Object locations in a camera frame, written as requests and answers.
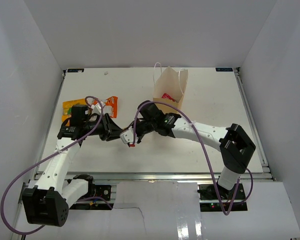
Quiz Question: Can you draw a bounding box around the orange snack packet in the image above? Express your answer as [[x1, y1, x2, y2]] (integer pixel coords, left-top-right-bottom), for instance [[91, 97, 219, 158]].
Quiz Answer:
[[99, 96, 118, 118]]

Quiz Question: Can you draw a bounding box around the magenta candy packet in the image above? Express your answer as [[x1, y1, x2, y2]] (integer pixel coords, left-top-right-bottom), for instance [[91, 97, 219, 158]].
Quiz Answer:
[[161, 93, 176, 102]]

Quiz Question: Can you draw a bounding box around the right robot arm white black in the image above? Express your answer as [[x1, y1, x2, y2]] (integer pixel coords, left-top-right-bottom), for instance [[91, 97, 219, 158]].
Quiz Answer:
[[132, 100, 256, 191]]

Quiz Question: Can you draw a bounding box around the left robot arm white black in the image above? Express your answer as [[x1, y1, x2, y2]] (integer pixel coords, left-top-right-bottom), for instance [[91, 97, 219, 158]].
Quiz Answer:
[[22, 103, 122, 227]]

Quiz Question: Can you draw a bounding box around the large yellow snack bag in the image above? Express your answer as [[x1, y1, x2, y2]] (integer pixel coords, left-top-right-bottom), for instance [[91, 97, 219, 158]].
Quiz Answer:
[[61, 98, 86, 122]]

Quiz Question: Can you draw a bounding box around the brown paper bag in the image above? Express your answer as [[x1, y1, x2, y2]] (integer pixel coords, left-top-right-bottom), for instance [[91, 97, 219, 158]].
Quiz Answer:
[[152, 62, 189, 110]]

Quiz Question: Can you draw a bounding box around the blue label left corner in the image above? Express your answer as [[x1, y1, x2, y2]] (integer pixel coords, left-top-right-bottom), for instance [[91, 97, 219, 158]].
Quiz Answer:
[[67, 68, 85, 73]]

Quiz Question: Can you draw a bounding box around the blue label corner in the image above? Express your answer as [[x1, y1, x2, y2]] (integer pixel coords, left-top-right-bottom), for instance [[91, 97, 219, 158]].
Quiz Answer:
[[67, 68, 85, 73], [215, 67, 233, 72]]

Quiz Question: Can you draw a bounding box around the blue label right corner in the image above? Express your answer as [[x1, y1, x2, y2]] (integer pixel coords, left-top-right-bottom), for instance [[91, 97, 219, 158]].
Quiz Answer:
[[215, 67, 233, 72]]

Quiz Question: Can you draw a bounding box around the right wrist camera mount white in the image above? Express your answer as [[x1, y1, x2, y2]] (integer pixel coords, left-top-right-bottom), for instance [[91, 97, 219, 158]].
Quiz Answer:
[[120, 128, 138, 147]]

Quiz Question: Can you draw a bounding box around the aluminium table front rail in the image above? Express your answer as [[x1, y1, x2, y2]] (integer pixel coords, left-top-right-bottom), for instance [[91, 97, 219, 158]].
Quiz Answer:
[[34, 172, 273, 181]]

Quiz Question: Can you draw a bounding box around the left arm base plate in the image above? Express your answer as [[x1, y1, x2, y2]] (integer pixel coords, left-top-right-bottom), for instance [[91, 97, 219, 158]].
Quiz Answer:
[[71, 185, 114, 210]]

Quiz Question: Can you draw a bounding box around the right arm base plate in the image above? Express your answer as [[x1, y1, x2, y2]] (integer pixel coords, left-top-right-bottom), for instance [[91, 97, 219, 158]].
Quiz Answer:
[[197, 183, 248, 213]]

